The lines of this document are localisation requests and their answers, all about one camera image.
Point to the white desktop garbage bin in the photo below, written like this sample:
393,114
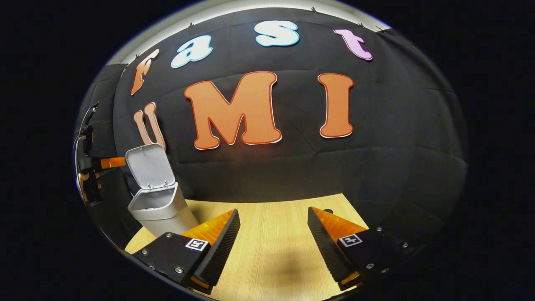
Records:
156,205

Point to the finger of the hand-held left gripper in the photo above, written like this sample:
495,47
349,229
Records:
113,162

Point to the wooden desktop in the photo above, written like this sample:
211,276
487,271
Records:
271,242

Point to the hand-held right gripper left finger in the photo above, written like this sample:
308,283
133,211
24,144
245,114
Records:
219,253

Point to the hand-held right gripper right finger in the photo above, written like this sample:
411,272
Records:
326,248

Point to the black backdrop cloth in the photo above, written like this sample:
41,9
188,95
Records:
397,146

